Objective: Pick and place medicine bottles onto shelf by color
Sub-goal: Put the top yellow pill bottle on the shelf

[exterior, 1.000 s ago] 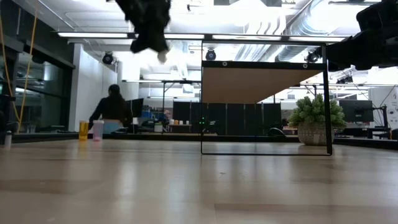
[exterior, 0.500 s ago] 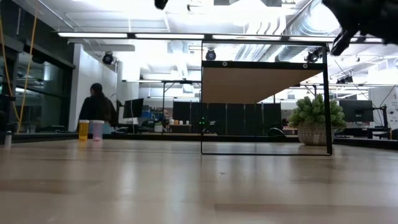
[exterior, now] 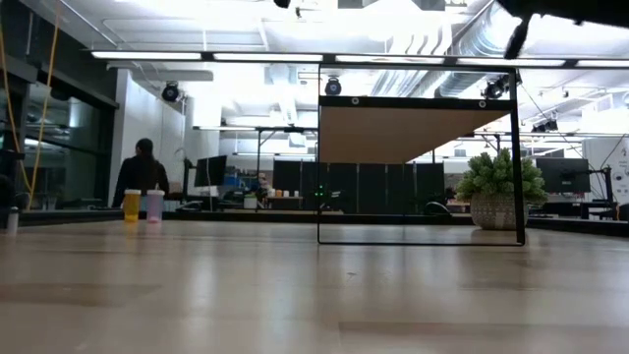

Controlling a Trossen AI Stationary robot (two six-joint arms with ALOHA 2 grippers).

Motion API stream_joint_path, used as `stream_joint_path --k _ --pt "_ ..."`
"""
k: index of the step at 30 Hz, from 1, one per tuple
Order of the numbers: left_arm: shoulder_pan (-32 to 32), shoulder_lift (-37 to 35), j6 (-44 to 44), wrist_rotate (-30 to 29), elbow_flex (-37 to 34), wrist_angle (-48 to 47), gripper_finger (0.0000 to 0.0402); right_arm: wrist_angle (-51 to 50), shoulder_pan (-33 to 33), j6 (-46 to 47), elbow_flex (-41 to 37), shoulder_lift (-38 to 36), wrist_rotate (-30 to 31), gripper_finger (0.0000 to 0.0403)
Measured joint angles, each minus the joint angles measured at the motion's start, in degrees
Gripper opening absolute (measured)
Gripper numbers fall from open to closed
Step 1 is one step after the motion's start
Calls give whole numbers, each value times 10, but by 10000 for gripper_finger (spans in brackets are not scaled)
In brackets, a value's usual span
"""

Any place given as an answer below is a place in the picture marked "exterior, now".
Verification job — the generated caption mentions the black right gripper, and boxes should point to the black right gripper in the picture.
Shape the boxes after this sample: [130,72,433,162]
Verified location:
[495,0,591,61]

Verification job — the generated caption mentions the pink pill bottle white cap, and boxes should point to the pink pill bottle white cap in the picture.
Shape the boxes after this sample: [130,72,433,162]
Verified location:
[145,189,166,224]

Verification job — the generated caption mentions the long ceiling light bar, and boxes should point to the long ceiling light bar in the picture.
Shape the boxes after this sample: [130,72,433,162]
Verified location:
[90,48,629,69]

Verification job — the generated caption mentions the green artificial potted plant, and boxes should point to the green artificial potted plant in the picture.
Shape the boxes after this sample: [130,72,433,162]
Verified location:
[454,147,549,231]

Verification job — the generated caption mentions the black computer monitor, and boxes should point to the black computer monitor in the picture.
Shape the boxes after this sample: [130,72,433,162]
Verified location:
[194,154,229,188]
[535,156,592,195]

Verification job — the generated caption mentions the white board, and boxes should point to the white board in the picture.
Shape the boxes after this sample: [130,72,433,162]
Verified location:
[582,137,629,206]

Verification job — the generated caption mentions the black partition panels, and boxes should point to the black partition panels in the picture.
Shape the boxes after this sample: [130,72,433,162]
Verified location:
[272,160,446,215]

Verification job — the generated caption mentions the person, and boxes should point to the person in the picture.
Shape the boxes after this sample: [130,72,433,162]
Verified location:
[111,138,171,208]

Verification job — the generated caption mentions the yellow plastic cup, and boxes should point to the yellow plastic cup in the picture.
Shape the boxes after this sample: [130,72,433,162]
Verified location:
[122,189,143,223]

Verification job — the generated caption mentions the silver ventilation duct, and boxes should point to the silver ventilation duct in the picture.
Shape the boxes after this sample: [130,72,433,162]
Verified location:
[434,0,525,99]

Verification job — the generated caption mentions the black frame desk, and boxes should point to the black frame desk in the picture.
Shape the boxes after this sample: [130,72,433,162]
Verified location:
[192,125,319,213]

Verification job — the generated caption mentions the wooden shelf black metal frame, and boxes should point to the wooden shelf black metal frame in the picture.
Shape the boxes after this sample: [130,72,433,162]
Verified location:
[316,62,527,247]

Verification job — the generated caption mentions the black table frame rails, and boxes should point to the black table frame rails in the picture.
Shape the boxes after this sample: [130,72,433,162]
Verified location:
[0,208,629,238]

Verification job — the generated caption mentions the yellow extension cable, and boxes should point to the yellow extension cable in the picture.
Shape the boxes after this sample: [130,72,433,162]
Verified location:
[0,0,63,212]

